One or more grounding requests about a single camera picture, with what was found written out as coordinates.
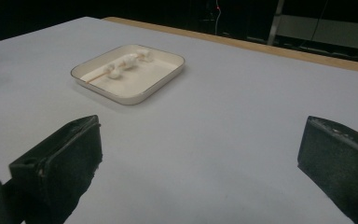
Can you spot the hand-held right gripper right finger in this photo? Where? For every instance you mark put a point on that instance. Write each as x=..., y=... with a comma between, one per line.
x=341, y=161

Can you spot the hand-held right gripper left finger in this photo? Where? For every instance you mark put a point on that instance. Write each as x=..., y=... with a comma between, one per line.
x=65, y=161

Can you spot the white marshmallow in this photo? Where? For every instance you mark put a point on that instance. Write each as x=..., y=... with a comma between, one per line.
x=145, y=54
x=129, y=61
x=114, y=72

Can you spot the white square tray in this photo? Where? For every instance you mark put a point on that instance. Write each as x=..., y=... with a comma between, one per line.
x=143, y=82

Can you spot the pale grey table mat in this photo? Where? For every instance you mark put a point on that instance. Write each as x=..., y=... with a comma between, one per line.
x=199, y=146

